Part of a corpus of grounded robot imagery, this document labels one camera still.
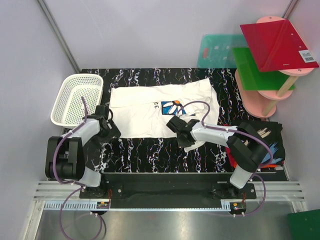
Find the white daisy print t-shirt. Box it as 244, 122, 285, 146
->
109, 78, 220, 139

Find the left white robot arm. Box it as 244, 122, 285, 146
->
45, 105, 121, 188

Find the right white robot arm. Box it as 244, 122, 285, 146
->
166, 115, 273, 189

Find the white perforated plastic basket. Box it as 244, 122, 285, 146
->
50, 73, 104, 129

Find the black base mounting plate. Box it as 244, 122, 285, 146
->
79, 173, 257, 200

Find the pink wooden tiered shelf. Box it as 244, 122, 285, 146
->
232, 16, 319, 119

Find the green plastic sheet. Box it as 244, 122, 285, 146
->
232, 47, 289, 91

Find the teal cutting board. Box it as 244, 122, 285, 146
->
197, 34, 248, 69

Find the black folded printed t-shirt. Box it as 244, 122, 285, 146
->
232, 119, 286, 168

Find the red plastic sheet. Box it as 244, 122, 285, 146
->
240, 16, 319, 72

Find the dark green board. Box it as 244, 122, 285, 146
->
287, 209, 320, 240

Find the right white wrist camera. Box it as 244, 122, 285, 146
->
176, 114, 195, 122

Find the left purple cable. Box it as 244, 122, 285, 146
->
53, 96, 107, 239

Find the purple cable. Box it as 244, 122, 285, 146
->
53, 96, 107, 239
176, 101, 273, 217

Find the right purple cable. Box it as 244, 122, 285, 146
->
176, 101, 273, 217

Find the aluminium rail frame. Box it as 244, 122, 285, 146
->
33, 177, 307, 215

